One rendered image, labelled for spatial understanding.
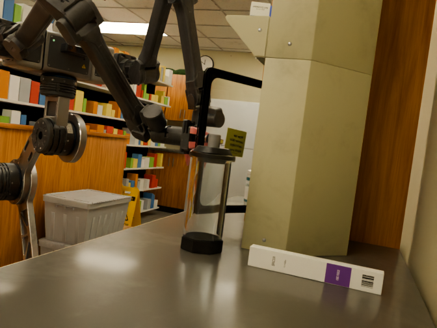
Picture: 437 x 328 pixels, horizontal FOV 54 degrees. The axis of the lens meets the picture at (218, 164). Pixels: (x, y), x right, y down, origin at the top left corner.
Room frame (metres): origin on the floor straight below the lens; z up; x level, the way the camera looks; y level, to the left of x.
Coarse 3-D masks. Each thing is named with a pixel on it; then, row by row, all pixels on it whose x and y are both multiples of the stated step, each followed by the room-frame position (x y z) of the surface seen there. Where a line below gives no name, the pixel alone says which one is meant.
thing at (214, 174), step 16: (192, 160) 0.98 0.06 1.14; (208, 160) 0.95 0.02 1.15; (224, 160) 0.95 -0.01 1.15; (192, 176) 0.97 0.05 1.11; (208, 176) 0.95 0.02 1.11; (224, 176) 0.96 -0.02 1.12; (192, 192) 0.96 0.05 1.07; (208, 192) 0.95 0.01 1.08; (224, 192) 0.97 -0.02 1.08; (192, 208) 0.96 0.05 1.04; (208, 208) 0.95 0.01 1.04; (224, 208) 0.98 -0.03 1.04; (192, 224) 0.95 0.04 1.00; (208, 224) 0.95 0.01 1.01; (208, 240) 0.95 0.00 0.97
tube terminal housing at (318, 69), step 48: (288, 0) 1.04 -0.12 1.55; (336, 0) 1.04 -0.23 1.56; (288, 48) 1.03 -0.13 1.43; (336, 48) 1.05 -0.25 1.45; (288, 96) 1.03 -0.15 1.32; (336, 96) 1.06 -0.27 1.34; (288, 144) 1.02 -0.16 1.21; (336, 144) 1.07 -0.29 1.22; (288, 192) 1.02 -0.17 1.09; (336, 192) 1.08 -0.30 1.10; (288, 240) 1.02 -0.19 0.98; (336, 240) 1.09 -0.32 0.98
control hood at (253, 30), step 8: (232, 16) 1.08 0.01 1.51; (240, 16) 1.07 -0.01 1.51; (248, 16) 1.07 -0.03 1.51; (256, 16) 1.06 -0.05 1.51; (264, 16) 1.06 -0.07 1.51; (232, 24) 1.08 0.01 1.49; (240, 24) 1.07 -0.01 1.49; (248, 24) 1.07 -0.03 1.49; (256, 24) 1.06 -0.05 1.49; (264, 24) 1.05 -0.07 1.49; (240, 32) 1.07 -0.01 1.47; (248, 32) 1.07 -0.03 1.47; (256, 32) 1.06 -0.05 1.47; (264, 32) 1.05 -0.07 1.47; (248, 40) 1.06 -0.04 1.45; (256, 40) 1.06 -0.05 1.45; (264, 40) 1.05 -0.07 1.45; (256, 48) 1.06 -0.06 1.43; (264, 48) 1.05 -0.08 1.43; (256, 56) 1.06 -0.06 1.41; (264, 56) 1.05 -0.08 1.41; (264, 64) 1.14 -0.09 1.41
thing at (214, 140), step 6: (210, 138) 0.98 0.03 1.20; (216, 138) 0.98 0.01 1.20; (210, 144) 0.98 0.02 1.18; (216, 144) 0.98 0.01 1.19; (198, 150) 0.96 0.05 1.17; (204, 150) 0.95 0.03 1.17; (210, 150) 0.95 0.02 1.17; (216, 150) 0.95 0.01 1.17; (222, 150) 0.96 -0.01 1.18; (228, 150) 0.98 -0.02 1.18
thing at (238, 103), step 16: (224, 80) 1.19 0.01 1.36; (224, 96) 1.20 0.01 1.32; (240, 96) 1.23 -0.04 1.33; (256, 96) 1.28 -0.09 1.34; (208, 112) 1.17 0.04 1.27; (224, 112) 1.20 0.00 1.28; (240, 112) 1.24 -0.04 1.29; (256, 112) 1.28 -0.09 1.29; (208, 128) 1.17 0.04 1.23; (224, 128) 1.21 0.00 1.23; (240, 128) 1.25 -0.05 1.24; (224, 144) 1.21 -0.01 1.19; (240, 144) 1.25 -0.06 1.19; (240, 160) 1.26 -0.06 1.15; (240, 176) 1.26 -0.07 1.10; (240, 192) 1.27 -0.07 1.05
